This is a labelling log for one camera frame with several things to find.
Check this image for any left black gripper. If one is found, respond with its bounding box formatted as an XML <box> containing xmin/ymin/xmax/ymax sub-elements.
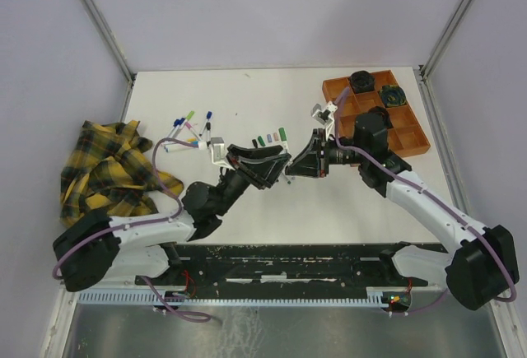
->
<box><xmin>214</xmin><ymin>143</ymin><xmax>291</xmax><ymax>216</ymax></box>

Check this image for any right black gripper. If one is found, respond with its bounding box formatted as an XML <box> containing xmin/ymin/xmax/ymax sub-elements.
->
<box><xmin>285</xmin><ymin>128</ymin><xmax>367</xmax><ymax>179</ymax></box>

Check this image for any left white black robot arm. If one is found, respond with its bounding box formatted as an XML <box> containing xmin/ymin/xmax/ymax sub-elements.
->
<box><xmin>52</xmin><ymin>137</ymin><xmax>291</xmax><ymax>292</ymax></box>

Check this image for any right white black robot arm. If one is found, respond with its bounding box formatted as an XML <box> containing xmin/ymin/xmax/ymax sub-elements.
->
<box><xmin>285</xmin><ymin>103</ymin><xmax>520</xmax><ymax>310</ymax></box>

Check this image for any black orange rolled sock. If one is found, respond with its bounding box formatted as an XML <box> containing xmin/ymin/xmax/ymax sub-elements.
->
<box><xmin>368</xmin><ymin>106</ymin><xmax>393</xmax><ymax>128</ymax></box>

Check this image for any black rolled sock top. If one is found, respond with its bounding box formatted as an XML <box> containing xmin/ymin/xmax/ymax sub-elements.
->
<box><xmin>348</xmin><ymin>70</ymin><xmax>375</xmax><ymax>94</ymax></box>

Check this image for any orange compartment tray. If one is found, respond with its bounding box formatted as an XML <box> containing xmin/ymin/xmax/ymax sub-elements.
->
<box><xmin>322</xmin><ymin>70</ymin><xmax>431</xmax><ymax>157</ymax></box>

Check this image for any green blue rolled sock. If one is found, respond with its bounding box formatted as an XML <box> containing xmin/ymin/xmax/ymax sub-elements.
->
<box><xmin>379</xmin><ymin>85</ymin><xmax>408</xmax><ymax>108</ymax></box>

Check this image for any yellow plaid cloth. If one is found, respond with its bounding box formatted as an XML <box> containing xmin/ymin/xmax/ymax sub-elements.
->
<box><xmin>59</xmin><ymin>120</ymin><xmax>184</xmax><ymax>228</ymax></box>

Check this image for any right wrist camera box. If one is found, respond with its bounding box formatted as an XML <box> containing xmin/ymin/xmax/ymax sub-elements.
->
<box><xmin>310</xmin><ymin>101</ymin><xmax>338</xmax><ymax>137</ymax></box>

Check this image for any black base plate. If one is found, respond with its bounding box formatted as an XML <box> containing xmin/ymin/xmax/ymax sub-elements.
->
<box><xmin>151</xmin><ymin>244</ymin><xmax>426</xmax><ymax>299</ymax></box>

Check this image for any white cable duct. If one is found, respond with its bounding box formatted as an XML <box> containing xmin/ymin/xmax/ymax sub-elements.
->
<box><xmin>77</xmin><ymin>288</ymin><xmax>403</xmax><ymax>309</ymax></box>

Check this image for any left aluminium frame post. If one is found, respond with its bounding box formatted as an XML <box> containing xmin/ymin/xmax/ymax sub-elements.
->
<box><xmin>80</xmin><ymin>0</ymin><xmax>135</xmax><ymax>82</ymax></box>

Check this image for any aluminium frame post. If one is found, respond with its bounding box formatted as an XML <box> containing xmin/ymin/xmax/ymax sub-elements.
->
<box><xmin>419</xmin><ymin>0</ymin><xmax>475</xmax><ymax>81</ymax></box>
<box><xmin>80</xmin><ymin>0</ymin><xmax>135</xmax><ymax>82</ymax></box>

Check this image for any right aluminium frame post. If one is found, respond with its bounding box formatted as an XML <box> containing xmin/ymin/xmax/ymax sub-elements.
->
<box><xmin>419</xmin><ymin>0</ymin><xmax>475</xmax><ymax>81</ymax></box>

